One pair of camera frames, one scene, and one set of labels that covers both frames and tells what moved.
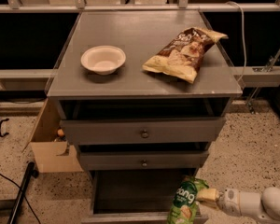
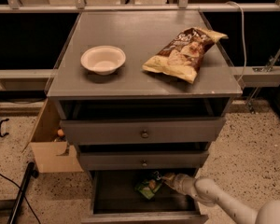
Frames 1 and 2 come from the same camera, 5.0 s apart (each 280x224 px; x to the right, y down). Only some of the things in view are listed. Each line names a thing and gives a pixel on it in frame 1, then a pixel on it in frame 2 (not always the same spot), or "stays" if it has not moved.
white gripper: [229, 199] to [179, 181]
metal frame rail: [137, 7] stays
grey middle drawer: [144, 161] stays
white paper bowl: [105, 60] stays
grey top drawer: [144, 130] stays
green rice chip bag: [184, 205] to [147, 188]
